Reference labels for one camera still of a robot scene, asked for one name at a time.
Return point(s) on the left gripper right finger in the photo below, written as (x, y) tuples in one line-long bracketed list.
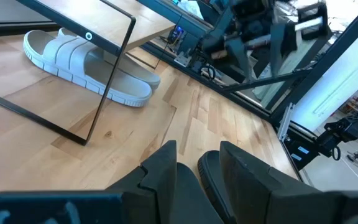
[(250, 193)]

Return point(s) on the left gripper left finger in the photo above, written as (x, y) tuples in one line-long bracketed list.
[(160, 174)]

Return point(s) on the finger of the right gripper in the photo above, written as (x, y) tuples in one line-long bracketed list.
[(280, 40), (241, 53)]

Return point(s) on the black rubber slide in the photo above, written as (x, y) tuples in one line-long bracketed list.
[(191, 199)]

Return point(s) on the white rubber slide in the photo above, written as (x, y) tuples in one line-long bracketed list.
[(73, 59), (141, 77)]

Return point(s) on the black box blue light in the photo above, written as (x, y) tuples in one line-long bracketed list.
[(177, 34)]

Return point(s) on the white crumpled cloth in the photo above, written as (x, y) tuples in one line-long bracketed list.
[(191, 7)]

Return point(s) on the black equipment with stickers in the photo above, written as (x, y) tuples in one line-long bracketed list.
[(309, 149)]

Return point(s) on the black rig frame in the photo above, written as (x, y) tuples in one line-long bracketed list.
[(337, 46)]

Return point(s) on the silver aluminium bracket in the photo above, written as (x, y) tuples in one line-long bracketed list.
[(182, 59), (286, 121)]

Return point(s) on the wooden shelf black metal frame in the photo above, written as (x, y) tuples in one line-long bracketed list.
[(104, 18)]

